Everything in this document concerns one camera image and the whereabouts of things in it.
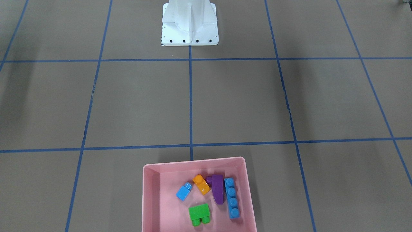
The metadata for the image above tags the purple block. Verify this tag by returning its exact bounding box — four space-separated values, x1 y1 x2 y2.
206 174 224 205

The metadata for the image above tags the orange block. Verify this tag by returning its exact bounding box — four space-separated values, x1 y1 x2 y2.
192 174 211 196

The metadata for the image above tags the small blue block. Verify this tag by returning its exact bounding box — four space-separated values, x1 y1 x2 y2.
176 182 192 201

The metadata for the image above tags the green block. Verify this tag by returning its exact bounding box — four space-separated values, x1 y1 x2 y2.
188 204 211 227

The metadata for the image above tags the long blue block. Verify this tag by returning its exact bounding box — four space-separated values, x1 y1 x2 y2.
224 178 240 220

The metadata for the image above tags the pink plastic box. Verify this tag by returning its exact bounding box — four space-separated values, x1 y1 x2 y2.
141 157 257 232

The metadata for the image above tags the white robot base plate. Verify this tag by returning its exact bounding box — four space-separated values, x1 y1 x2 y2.
161 0 219 46

